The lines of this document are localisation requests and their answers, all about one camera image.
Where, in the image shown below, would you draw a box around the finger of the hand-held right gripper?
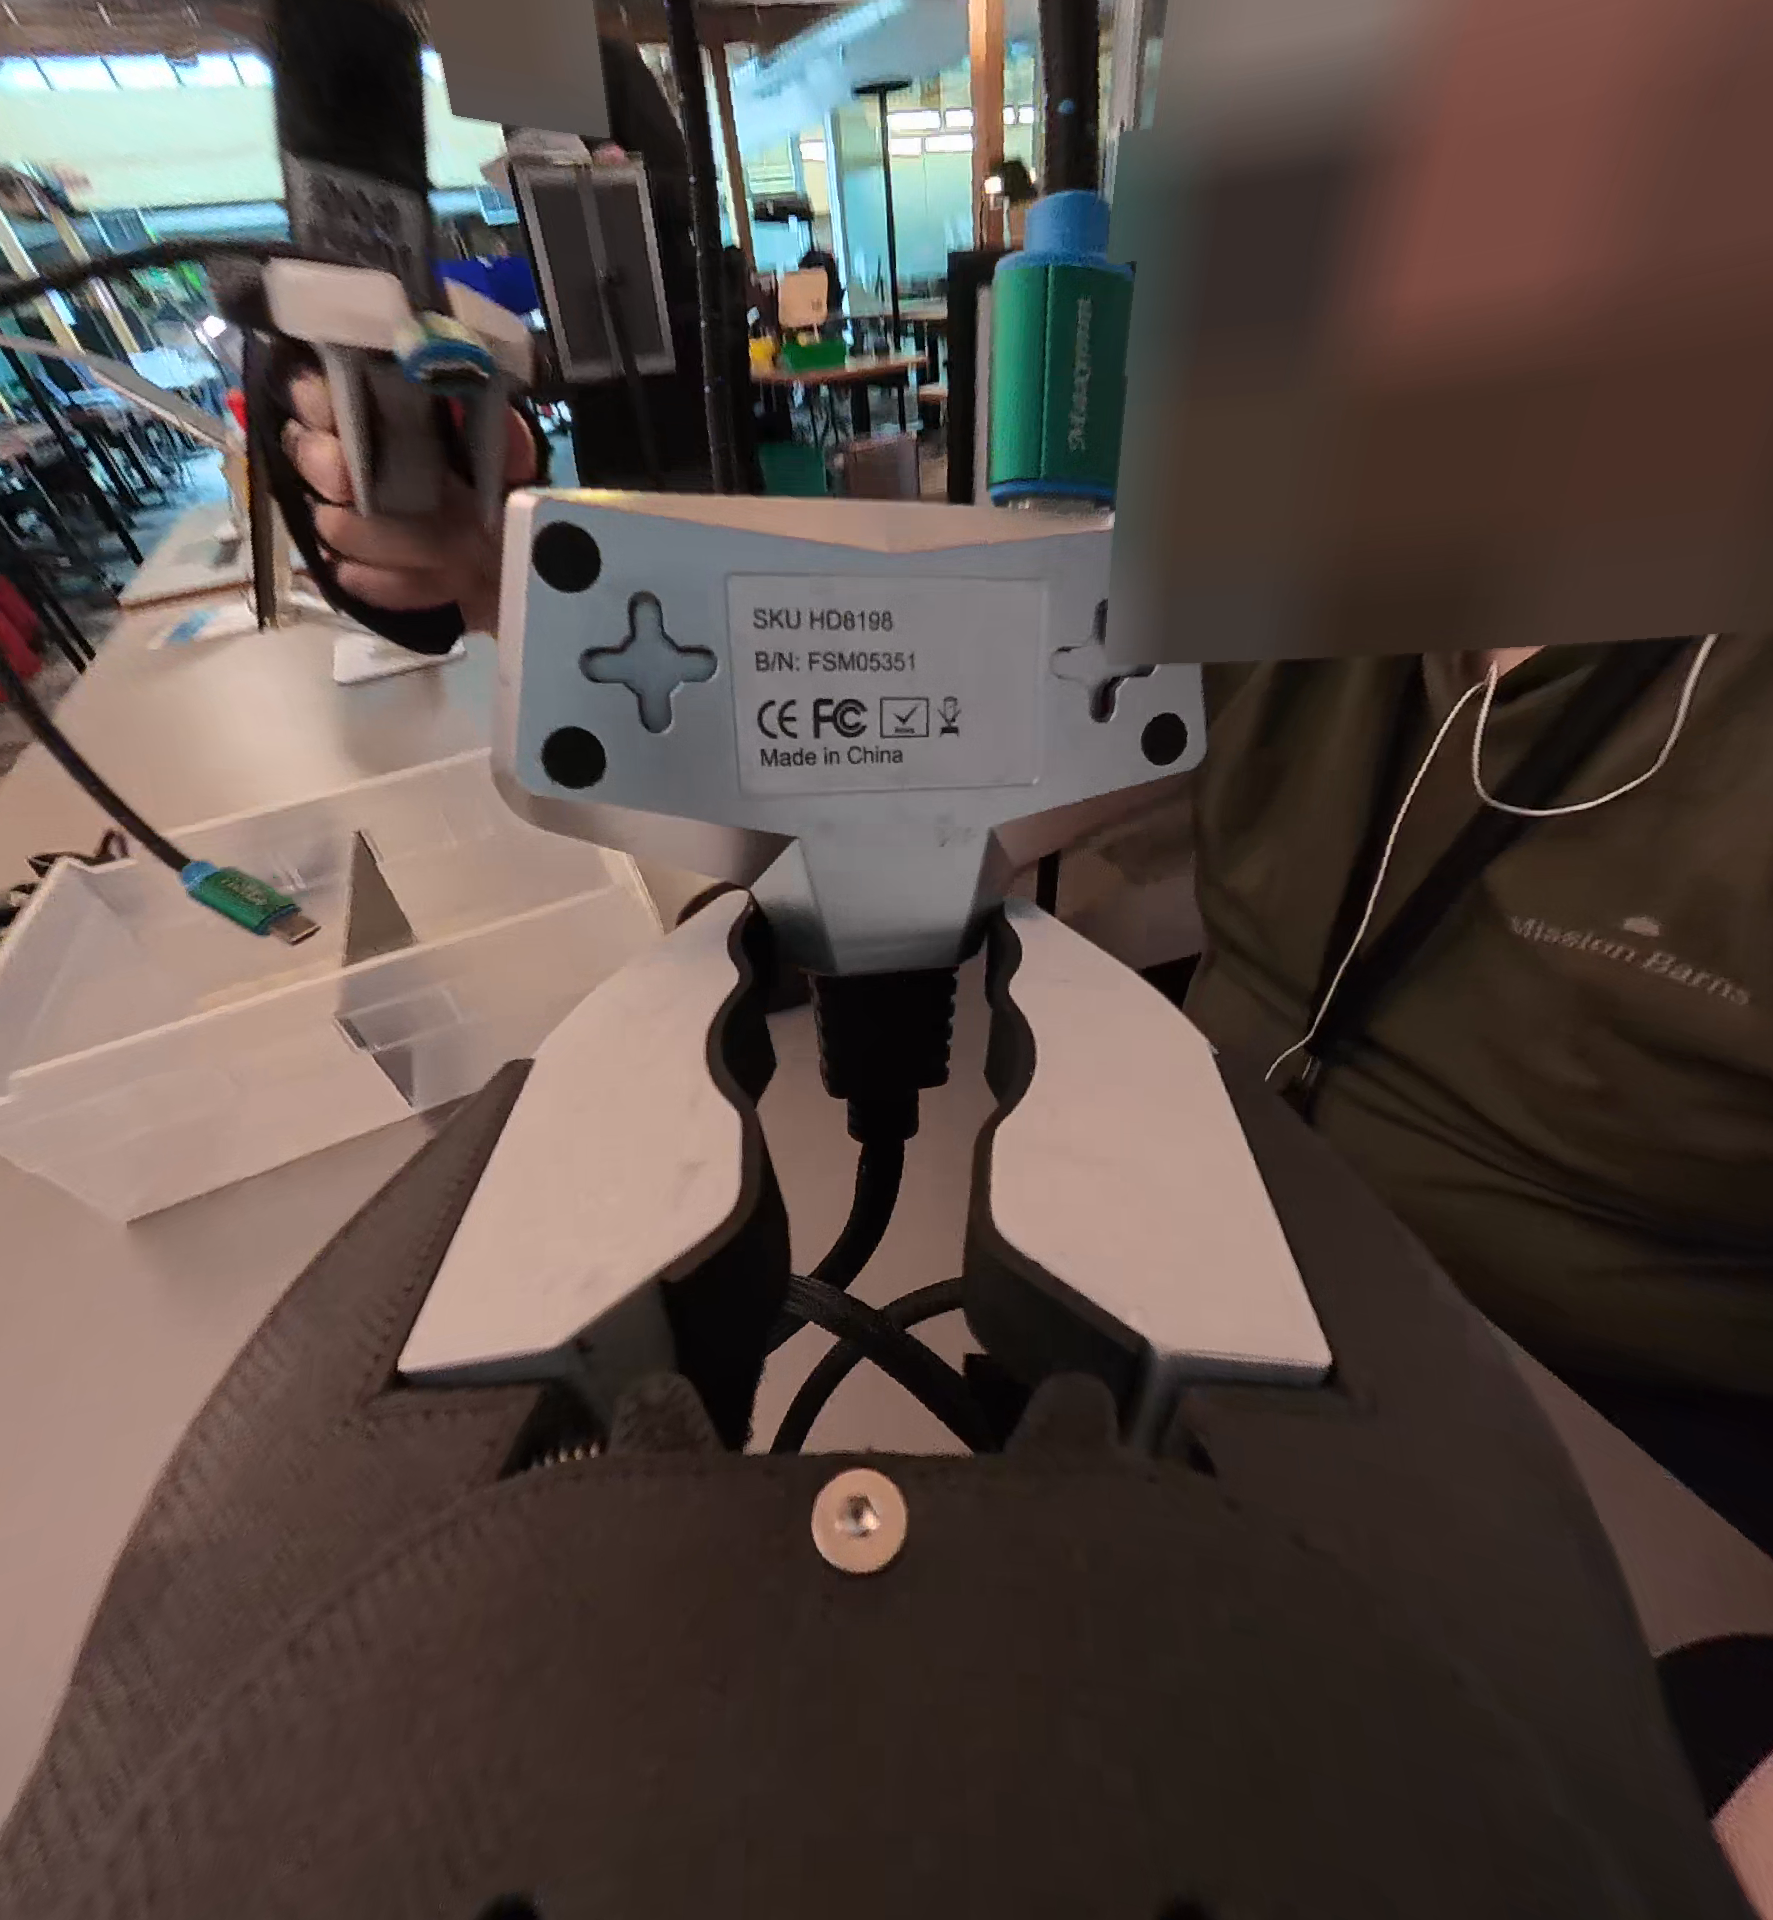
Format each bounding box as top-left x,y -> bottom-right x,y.
264,257 -> 445,519
435,286 -> 536,495

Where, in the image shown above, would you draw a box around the person's olive shirt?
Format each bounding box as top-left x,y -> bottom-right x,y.
1184,629 -> 1773,1410

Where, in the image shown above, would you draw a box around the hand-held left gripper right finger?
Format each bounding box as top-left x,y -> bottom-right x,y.
961,905 -> 1339,1396

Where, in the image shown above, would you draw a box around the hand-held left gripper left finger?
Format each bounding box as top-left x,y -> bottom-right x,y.
395,892 -> 796,1388

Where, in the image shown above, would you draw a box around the silver usb hub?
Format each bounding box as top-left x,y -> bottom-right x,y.
492,484 -> 1212,975

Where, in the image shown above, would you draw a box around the clear plastic bin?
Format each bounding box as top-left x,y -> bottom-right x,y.
0,748 -> 666,1223

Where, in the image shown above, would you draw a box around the person's dark pants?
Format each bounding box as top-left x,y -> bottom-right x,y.
1553,1372 -> 1773,1818

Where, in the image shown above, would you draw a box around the green bottle blue cap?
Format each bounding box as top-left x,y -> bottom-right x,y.
983,188 -> 1139,513

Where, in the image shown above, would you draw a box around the black tripod pole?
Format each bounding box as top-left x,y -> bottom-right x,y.
1037,0 -> 1106,203
669,0 -> 768,495

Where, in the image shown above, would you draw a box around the black lanyard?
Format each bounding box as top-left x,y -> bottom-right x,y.
1289,637 -> 1685,1115

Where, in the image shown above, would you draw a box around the grey panel light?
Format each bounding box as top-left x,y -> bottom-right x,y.
509,149 -> 679,383

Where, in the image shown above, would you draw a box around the black braided hdmi cable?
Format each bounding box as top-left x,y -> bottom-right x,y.
0,239 -> 501,949

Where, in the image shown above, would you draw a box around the person's right hand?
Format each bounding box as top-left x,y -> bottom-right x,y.
278,401 -> 545,648

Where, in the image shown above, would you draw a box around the white earphone cord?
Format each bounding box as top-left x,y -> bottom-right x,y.
1264,632 -> 1721,1084

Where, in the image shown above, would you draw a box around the black hub cable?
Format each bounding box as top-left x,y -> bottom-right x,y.
743,959 -> 1030,1460

